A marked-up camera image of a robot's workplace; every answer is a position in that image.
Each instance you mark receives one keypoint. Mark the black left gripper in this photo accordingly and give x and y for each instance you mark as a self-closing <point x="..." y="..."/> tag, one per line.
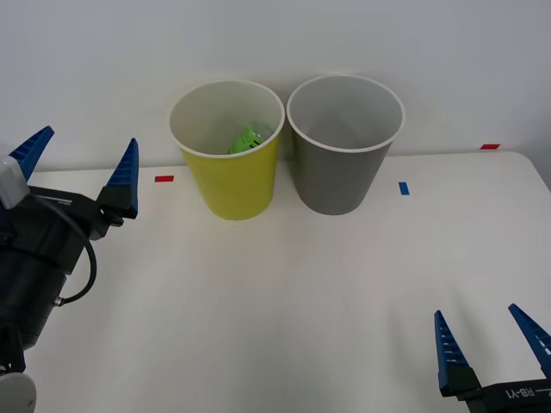
<point x="43" y="232"/>

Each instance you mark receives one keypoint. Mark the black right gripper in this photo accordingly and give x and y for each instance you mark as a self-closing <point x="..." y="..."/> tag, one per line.
<point x="516" y="398"/>

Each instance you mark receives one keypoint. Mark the green plastic bottle black cap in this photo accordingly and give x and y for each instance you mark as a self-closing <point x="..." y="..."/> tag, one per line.
<point x="247" y="139"/>

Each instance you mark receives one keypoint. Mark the silver and black left arm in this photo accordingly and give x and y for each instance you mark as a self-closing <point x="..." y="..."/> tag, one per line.
<point x="30" y="292"/>

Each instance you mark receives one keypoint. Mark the grey plastic bin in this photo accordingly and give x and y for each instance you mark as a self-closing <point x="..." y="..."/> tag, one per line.
<point x="340" y="180"/>

